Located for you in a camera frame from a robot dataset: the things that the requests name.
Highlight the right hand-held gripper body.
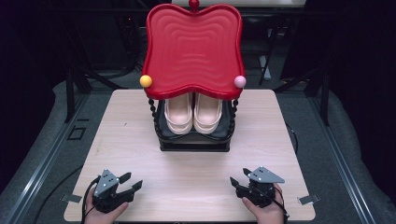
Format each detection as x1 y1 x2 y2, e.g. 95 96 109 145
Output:
235 165 286 209

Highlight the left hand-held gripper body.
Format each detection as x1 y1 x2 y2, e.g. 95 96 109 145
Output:
92 169 136 215

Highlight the cream clog shoe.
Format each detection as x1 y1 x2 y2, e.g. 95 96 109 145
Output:
163 91 194 135
192 91 224 135

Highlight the red and black shoe rack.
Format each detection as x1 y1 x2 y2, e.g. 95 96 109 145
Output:
139 0 248 153

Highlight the person's left hand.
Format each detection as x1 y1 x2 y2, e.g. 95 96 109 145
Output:
84 188 130 224

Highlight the person's right hand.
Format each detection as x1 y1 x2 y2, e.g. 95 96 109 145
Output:
241 183 286 224

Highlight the grey metal table clamp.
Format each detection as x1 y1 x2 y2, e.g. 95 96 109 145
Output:
60 192 83 204
296 193 321 206

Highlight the black metal stand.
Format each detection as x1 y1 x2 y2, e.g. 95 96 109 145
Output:
273 59 332 127
60 36 129 124

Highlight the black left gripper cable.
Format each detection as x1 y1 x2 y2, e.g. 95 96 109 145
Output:
80 175 102 224

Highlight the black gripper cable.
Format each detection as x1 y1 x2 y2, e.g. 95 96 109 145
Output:
80 175 102 224
273 186 290 224

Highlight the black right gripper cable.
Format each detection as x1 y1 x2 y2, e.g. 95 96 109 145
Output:
273 186 290 224

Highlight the black floor cable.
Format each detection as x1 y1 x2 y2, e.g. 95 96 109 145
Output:
32 164 84 224

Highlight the thin black cable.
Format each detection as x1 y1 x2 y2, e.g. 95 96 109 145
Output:
285 123 300 156

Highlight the metal floor rail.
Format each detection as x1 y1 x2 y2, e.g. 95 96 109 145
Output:
6 92 92 224
310 94 379 224

